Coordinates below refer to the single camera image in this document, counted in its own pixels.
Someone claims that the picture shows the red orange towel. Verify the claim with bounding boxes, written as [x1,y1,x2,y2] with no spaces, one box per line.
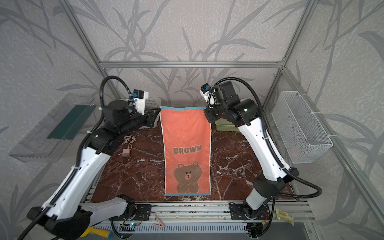
[160,107,212,197]

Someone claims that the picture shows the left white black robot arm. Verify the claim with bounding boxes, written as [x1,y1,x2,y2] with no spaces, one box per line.
[19,76,161,240]

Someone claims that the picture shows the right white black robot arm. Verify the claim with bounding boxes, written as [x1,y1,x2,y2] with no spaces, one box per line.
[200,77,323,219]

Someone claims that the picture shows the green plastic basket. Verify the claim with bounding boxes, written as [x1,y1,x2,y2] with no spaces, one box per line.
[215,119,240,132]

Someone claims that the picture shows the white perforated plastic basket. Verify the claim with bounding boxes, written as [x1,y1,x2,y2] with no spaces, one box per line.
[145,97,162,128]

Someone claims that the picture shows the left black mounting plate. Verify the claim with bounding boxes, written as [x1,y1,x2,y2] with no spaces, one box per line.
[128,204,152,221]

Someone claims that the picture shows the black mounting plate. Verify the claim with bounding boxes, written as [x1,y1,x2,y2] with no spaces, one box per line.
[229,202,271,221]
[128,204,152,221]

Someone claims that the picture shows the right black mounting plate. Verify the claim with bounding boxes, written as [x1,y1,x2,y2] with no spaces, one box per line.
[229,202,271,221]

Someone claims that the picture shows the green circuit board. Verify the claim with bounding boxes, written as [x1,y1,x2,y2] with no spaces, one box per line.
[121,222,142,227]

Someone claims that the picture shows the pink clothespin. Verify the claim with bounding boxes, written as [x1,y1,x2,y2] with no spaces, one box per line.
[153,215,165,229]

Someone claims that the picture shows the yellow plastic scoop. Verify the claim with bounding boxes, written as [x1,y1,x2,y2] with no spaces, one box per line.
[80,228,113,239]

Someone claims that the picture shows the yellow paper tag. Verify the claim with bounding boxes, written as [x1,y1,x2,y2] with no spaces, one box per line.
[276,209,295,226]

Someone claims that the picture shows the pink coiled cable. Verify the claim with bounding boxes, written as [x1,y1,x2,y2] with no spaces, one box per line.
[121,134,138,158]

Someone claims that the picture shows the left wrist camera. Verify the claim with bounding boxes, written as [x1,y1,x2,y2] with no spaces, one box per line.
[131,89,149,115]

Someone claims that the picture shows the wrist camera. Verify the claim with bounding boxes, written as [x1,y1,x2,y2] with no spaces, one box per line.
[200,84,216,108]
[131,89,149,115]

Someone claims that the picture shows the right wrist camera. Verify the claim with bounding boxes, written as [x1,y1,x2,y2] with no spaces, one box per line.
[200,84,216,108]

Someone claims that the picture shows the clear acrylic wall shelf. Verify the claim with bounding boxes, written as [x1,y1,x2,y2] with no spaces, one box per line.
[9,94,97,163]

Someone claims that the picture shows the white wire mesh basket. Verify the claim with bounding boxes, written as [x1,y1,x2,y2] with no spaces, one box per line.
[272,91,333,164]

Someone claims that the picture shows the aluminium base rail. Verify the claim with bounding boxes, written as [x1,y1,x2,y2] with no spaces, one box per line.
[61,200,316,235]

